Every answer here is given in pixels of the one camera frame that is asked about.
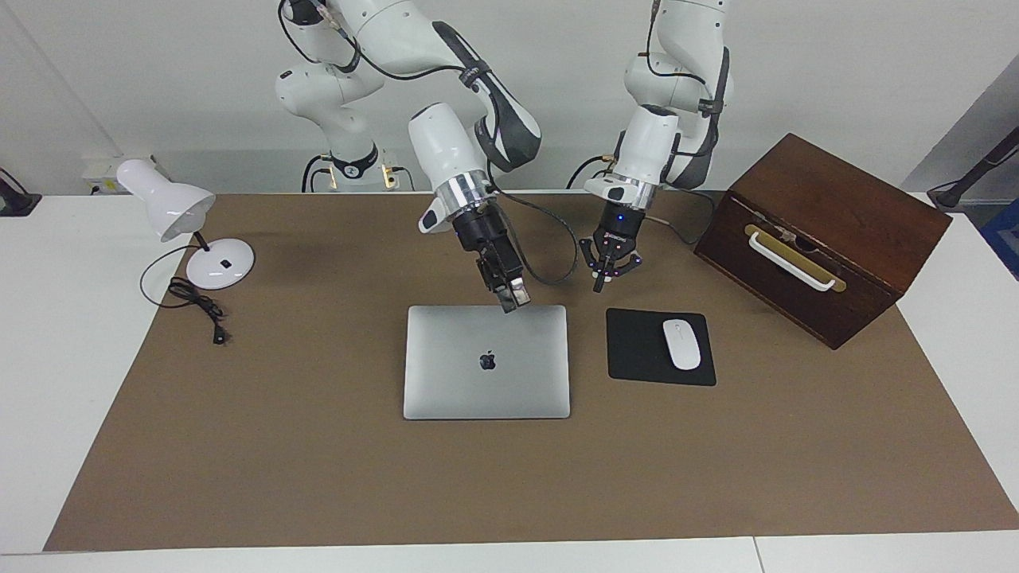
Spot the silver laptop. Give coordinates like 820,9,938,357
403,305,572,421

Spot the black mouse pad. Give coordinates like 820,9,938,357
606,308,717,388

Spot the white computer mouse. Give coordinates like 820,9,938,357
662,318,702,372

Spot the dark wooden box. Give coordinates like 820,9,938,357
693,133,953,351

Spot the brown table mat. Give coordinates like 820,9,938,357
44,191,1019,552

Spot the white desk lamp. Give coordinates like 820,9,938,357
116,158,256,290

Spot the black tripod leg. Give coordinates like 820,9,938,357
928,126,1019,212

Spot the blue crate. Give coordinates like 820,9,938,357
981,199,1019,281

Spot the black stand foot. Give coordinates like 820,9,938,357
0,169,42,217

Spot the black left arm base cable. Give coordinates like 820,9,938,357
567,155,618,189

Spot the black arm base cable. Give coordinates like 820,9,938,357
301,154,332,193
567,155,618,189

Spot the brass handle backplate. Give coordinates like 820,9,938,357
744,224,847,294

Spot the white box handle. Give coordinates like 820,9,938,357
748,232,837,292

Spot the black right arm base cable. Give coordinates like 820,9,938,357
301,154,332,193

